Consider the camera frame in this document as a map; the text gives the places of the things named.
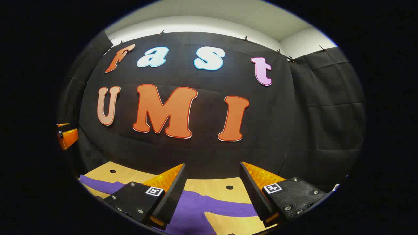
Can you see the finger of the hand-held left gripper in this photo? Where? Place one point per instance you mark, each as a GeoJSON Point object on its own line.
{"type": "Point", "coordinates": [69, 138]}

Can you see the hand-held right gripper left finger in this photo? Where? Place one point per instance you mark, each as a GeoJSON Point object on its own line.
{"type": "Point", "coordinates": [169, 202]}

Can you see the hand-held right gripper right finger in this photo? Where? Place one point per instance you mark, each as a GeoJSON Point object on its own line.
{"type": "Point", "coordinates": [258, 199]}

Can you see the purple knit cardigan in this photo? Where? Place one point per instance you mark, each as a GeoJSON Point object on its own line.
{"type": "Point", "coordinates": [192, 209]}

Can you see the black backdrop cloth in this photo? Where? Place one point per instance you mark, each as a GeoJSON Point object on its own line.
{"type": "Point", "coordinates": [196, 153]}

